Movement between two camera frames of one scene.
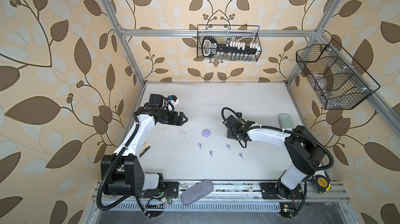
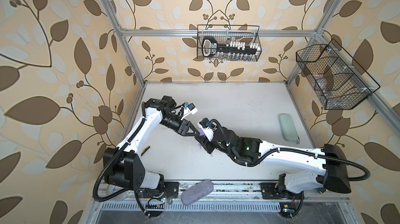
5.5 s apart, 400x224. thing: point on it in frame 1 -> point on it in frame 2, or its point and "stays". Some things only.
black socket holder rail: [210, 47] stays
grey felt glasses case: [196, 191] stays
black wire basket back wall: [228, 42] stays
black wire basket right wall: [337, 81] stays
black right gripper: [229, 135] -> [205, 143]
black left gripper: [178, 122] -> [184, 127]
